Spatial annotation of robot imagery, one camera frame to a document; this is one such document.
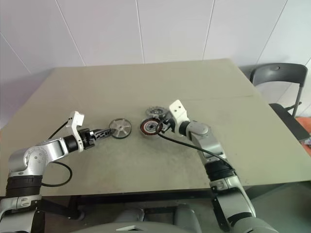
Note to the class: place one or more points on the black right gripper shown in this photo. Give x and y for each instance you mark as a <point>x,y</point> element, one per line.
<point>170,125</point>

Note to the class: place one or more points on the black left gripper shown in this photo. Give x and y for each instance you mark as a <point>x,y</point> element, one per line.
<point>87,139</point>

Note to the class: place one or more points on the spoked gray rotor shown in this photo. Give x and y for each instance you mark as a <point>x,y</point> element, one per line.
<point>120,128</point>

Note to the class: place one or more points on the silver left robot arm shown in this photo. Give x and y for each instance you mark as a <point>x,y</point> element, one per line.
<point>36,155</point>

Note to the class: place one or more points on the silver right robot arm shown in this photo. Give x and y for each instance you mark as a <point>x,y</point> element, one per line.
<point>201,128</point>

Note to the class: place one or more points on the gray robot torso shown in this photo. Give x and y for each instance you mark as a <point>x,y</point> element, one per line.
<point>150,218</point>

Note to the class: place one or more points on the black folding chair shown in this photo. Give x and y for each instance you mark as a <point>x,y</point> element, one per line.
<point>277,72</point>

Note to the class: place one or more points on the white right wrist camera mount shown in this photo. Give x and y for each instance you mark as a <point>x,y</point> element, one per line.
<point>178,110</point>

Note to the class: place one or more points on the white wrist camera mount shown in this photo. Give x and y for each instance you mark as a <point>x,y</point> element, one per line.
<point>77,119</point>
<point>178,110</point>

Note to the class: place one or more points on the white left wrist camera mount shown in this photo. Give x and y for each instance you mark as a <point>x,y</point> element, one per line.
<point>77,119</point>

